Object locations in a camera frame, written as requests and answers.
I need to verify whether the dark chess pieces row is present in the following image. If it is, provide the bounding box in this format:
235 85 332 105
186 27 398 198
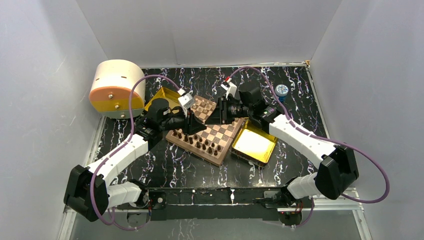
170 129 223 156

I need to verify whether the wooden chess board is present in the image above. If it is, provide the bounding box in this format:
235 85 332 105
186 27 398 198
165 95 246 167

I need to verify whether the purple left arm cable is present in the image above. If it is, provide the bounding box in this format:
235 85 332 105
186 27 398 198
89 74 186 231

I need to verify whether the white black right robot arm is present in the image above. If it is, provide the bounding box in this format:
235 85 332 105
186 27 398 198
205 88 359 207

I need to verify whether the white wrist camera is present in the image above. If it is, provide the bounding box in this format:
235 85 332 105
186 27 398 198
177 88 195 117
220 77 237 100

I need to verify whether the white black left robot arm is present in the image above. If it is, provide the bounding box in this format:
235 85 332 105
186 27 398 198
63 98 207 222

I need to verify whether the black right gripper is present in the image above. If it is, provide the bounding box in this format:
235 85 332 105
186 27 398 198
204 96 253 125

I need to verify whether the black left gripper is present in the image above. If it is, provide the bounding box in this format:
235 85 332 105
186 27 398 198
160 107 207 137

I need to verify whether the cream orange round appliance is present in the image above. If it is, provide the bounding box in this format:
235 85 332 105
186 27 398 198
89 59 145 119

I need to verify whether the black aluminium base frame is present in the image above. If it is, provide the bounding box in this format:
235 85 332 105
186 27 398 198
62 187 365 229

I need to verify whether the gold tin with white pieces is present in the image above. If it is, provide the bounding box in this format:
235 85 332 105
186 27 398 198
231 119 278 168

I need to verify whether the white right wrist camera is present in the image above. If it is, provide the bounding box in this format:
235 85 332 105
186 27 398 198
220 77 237 100

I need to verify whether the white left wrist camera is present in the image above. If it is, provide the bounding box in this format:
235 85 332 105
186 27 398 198
177 88 195 117

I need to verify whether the empty gold tin box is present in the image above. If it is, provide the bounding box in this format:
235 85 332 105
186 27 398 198
144 87 180 111

